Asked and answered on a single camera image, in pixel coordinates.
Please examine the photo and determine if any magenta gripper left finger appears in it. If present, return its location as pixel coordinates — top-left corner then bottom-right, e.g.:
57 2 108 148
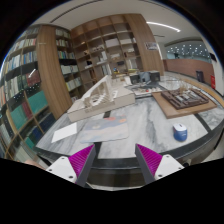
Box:
47 144 96 187

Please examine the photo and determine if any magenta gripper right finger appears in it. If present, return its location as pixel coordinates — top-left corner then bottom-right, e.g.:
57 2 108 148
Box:
135 144 183 184

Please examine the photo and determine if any blue and white computer mouse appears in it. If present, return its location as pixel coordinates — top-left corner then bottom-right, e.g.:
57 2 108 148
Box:
173 123 187 141

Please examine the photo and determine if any pastel patterned mouse pad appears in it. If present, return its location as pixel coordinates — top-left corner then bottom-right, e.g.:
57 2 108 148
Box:
80 116 129 143

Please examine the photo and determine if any white sheet of paper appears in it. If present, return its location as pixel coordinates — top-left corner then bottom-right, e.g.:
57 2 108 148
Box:
52 123 77 143

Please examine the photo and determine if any brown site model on board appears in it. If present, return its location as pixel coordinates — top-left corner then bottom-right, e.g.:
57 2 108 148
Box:
153 88 217 119

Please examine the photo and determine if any clear acrylic model on board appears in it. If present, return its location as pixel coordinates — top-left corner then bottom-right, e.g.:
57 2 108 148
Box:
127 85 164 98

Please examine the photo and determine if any white architectural building model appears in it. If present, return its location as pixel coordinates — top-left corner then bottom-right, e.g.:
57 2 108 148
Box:
67 75 135 122

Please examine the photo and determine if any dark grey architectural model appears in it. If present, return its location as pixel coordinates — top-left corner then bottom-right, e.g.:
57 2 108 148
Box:
130 70 160 84

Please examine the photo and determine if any dark bookshelf with books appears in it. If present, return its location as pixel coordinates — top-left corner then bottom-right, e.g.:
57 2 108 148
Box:
0 25 82 162

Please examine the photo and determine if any wooden reception counter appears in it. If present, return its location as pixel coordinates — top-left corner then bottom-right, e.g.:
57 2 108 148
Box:
163 59 215 88

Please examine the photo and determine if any wooden open display shelf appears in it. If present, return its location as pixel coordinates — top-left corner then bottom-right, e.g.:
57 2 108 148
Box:
71 14 164 92

